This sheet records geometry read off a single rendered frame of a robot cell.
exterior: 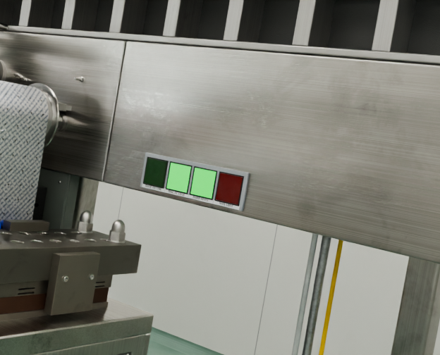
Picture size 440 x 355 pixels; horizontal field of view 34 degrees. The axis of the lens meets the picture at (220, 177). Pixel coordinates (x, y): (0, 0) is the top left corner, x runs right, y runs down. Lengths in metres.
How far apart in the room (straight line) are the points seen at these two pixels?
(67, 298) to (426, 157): 0.68
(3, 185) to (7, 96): 0.17
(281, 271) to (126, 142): 2.57
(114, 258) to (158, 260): 3.04
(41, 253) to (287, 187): 0.45
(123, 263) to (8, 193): 0.27
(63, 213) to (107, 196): 3.16
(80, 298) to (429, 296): 0.63
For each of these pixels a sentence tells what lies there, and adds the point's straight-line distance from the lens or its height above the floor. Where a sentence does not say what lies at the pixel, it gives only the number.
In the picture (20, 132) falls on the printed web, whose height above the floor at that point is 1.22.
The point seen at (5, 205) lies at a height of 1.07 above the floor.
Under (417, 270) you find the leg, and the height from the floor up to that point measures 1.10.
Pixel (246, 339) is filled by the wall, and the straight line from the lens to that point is 4.13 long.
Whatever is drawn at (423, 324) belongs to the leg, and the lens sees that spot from 1.33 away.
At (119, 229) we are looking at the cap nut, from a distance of 1.47.
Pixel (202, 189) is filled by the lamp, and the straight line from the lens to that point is 1.34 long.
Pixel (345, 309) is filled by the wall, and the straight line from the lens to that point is 3.81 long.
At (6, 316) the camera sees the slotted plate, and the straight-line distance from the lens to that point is 1.31.
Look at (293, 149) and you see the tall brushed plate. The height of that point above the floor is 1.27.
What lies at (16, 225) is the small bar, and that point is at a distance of 1.44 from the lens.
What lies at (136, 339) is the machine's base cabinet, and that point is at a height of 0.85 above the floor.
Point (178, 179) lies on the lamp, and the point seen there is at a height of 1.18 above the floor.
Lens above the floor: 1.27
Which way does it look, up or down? 3 degrees down
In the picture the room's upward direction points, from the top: 10 degrees clockwise
